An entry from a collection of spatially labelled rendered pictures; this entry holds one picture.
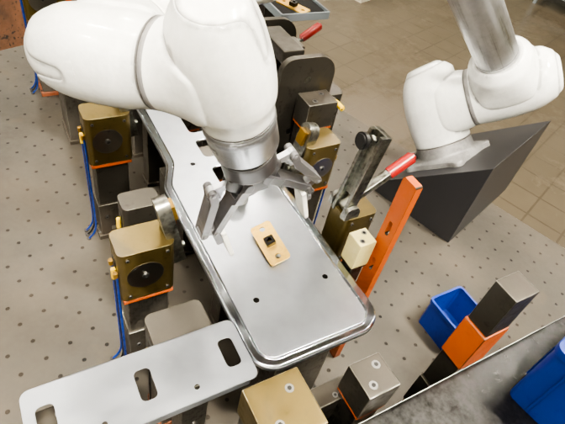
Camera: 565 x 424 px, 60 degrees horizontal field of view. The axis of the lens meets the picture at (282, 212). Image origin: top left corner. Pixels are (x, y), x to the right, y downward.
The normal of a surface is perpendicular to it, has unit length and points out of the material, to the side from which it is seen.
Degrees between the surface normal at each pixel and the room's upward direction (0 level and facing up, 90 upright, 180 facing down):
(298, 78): 90
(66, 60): 74
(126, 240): 0
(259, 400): 0
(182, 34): 86
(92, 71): 81
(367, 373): 0
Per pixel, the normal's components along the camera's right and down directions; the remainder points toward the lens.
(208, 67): -0.09, 0.72
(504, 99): -0.13, 0.90
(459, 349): -0.87, 0.23
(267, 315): 0.17, -0.70
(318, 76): 0.47, 0.68
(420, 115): -0.70, 0.39
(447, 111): -0.40, 0.39
